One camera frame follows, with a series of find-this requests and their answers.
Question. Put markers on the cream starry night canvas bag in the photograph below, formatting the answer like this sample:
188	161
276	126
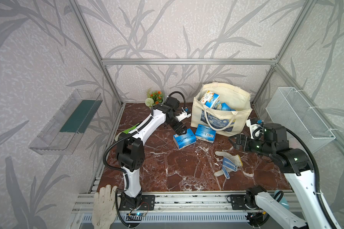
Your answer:
227	123

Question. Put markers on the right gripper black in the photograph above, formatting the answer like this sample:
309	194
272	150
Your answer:
239	140

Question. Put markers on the artificial green flower plant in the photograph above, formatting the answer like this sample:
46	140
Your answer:
154	98

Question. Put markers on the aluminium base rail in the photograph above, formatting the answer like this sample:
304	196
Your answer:
171	207

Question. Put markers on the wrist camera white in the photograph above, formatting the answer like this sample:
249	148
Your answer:
183	114
255	126

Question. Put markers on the white ribbed flower pot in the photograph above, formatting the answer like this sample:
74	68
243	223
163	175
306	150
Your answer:
153	109

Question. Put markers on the white wire mesh basket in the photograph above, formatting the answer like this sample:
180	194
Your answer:
289	108

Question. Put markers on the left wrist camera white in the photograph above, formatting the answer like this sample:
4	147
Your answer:
183	114

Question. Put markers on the green black work glove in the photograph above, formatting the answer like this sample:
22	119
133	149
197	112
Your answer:
124	132

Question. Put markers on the beige blue striped glove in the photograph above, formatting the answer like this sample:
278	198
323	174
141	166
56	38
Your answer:
230	163

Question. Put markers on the clear plastic wall shelf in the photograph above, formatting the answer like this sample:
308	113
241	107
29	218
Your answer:
66	128

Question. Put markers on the blue tissue pack front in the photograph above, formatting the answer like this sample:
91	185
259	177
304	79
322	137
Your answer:
210	99

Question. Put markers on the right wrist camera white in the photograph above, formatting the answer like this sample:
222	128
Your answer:
255	126

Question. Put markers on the blue barcode tissue pack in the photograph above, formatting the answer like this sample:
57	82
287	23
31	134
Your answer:
185	140

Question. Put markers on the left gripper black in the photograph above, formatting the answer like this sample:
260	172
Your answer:
176	128

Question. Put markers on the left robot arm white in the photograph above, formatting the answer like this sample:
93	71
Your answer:
130	148

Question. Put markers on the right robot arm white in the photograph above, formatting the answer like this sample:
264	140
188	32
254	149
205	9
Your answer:
297	163

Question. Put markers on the white knit glove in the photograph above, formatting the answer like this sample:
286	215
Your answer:
104	208

